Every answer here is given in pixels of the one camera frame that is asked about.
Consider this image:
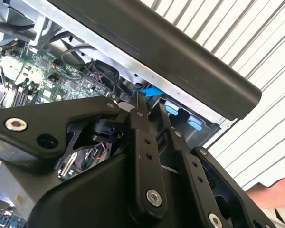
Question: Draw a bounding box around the hard disk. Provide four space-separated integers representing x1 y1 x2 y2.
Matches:
156 98 205 143

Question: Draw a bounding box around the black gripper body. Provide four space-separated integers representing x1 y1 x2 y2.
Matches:
28 152 201 228

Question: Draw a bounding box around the blue disk wire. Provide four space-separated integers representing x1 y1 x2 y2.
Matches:
133 86 163 98

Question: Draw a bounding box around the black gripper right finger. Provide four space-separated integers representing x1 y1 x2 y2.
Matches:
159 103 273 228

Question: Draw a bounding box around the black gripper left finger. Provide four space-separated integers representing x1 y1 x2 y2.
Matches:
0 91 169 220

